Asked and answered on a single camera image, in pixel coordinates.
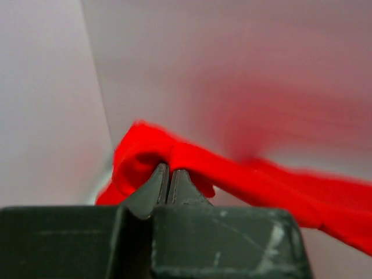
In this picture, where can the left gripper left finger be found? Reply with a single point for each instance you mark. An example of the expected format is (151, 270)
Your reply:
(141, 204)

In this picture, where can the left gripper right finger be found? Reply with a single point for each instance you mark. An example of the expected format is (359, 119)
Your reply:
(182, 191)

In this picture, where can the red t shirt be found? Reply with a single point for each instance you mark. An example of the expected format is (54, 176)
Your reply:
(337, 206)

